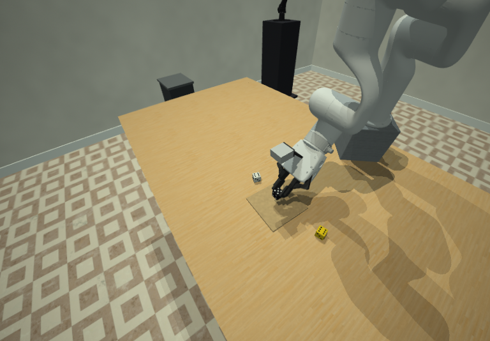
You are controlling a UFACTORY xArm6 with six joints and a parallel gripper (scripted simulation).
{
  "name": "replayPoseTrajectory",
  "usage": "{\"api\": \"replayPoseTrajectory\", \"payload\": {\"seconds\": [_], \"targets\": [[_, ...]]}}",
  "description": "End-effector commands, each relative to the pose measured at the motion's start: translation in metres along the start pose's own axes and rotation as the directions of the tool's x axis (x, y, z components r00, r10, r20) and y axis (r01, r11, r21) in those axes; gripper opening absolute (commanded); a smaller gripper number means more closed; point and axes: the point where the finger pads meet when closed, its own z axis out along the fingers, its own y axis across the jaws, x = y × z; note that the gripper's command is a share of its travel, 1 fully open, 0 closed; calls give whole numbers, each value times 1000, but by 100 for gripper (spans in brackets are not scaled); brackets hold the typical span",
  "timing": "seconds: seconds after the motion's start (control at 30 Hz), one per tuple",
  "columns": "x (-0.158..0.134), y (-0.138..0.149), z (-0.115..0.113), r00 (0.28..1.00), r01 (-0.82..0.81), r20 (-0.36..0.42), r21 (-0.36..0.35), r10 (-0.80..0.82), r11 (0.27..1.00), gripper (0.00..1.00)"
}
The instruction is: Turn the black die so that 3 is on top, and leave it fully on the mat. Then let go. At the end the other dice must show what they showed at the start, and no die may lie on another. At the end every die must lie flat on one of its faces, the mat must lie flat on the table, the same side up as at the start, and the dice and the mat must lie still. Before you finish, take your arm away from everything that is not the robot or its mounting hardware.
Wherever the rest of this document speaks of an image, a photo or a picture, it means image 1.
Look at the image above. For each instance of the white die with black pips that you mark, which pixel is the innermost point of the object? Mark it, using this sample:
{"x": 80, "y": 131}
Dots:
{"x": 256, "y": 177}

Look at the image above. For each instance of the tan fabric mat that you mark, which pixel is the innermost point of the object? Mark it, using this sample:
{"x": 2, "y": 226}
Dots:
{"x": 276, "y": 213}

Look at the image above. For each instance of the yellow die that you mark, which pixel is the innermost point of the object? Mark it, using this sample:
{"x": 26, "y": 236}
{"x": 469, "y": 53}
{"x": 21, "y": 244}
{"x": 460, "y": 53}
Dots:
{"x": 321, "y": 232}

